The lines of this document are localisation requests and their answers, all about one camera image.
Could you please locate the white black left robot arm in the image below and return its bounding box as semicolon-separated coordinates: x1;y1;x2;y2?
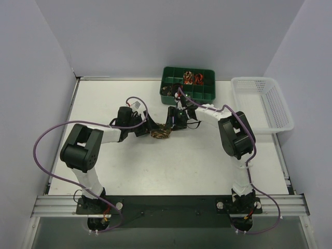
60;106;159;206

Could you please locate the rolled dark brown tie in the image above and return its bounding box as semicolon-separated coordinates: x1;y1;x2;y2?
161;86;173;96

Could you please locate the rolled red black tie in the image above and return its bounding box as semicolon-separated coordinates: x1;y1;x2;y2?
171;83;183;95

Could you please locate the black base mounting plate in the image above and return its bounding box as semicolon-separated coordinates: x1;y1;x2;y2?
76;195;262;230

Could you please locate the paisley patterned necktie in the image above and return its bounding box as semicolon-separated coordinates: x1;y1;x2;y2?
150;123;172;139

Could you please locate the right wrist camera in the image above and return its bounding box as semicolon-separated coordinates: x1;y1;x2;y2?
183;94;191;100

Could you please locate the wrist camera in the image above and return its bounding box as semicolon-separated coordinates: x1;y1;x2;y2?
183;94;191;100
130;101;141;111

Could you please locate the rolled cream paisley tie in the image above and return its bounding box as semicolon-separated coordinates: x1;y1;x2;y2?
183;71;194;85

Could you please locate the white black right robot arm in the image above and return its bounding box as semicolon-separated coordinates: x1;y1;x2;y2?
166;103;257;210

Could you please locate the white perforated plastic basket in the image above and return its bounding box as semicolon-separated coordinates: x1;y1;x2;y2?
231;77;294;134

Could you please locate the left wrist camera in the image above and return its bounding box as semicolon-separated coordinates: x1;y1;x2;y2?
130;101;141;111

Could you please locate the rolled orange black tie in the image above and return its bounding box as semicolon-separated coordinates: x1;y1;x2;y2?
194;73;204;86

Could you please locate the green compartment organizer box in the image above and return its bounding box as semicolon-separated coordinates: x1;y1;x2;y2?
159;66;216;105

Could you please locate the aluminium front rail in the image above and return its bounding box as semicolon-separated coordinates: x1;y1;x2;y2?
31;195;309;217

